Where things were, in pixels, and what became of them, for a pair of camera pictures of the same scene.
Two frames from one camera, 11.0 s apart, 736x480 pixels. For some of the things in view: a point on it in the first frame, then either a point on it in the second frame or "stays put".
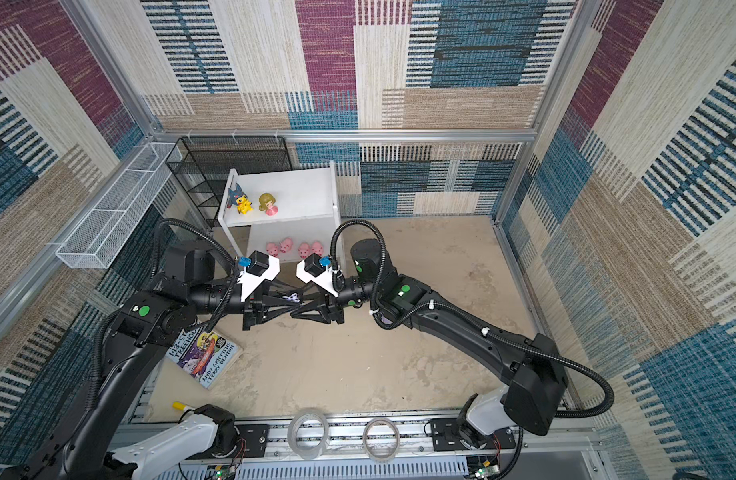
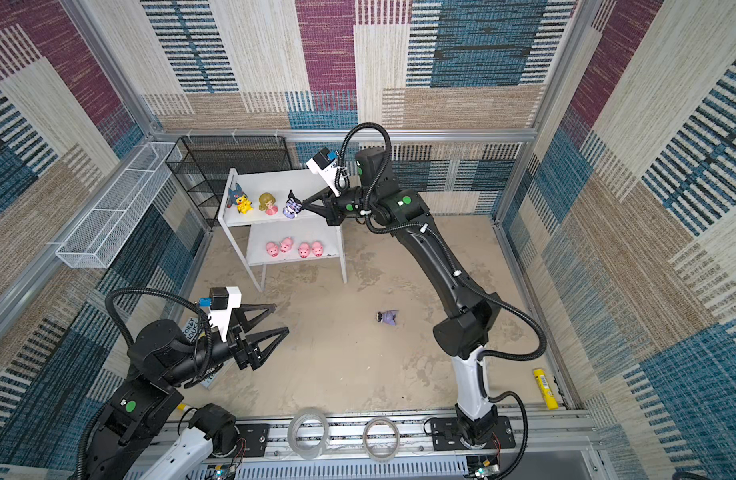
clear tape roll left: (297, 447) stays put
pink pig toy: (317, 248) stays put
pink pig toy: (304, 250) stays put
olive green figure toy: (267, 201) stays put
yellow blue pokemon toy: (239, 198) stays put
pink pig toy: (286, 244) stays put
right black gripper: (321, 305) -> (330, 210)
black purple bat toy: (293, 296) -> (293, 206)
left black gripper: (255, 307) -> (246, 353)
